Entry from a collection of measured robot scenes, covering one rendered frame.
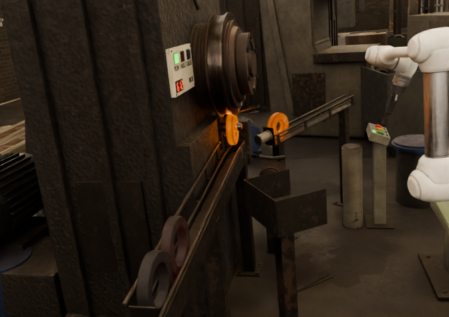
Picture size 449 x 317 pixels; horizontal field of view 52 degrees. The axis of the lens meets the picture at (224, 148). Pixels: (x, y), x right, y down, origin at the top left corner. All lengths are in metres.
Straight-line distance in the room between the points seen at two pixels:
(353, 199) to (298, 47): 2.28
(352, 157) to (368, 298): 0.86
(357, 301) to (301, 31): 3.09
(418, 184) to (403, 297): 0.55
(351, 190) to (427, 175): 0.78
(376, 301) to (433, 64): 1.10
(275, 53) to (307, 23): 0.45
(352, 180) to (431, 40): 1.08
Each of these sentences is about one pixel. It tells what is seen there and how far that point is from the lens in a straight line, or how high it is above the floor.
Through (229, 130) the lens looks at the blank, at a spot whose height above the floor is 0.83.
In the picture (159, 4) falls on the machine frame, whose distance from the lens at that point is 1.76.
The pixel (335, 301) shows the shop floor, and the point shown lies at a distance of 2.36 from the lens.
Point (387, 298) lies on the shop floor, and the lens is 2.41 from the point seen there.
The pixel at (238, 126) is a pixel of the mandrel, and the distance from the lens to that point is 2.21.
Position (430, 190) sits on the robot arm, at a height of 0.52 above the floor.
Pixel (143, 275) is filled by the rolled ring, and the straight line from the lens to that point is 1.25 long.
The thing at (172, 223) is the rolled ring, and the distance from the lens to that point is 1.41.
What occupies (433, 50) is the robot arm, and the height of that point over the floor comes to 1.12.
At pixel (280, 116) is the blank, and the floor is 0.77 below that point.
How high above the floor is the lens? 1.35
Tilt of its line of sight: 16 degrees down
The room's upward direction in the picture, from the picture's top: 5 degrees counter-clockwise
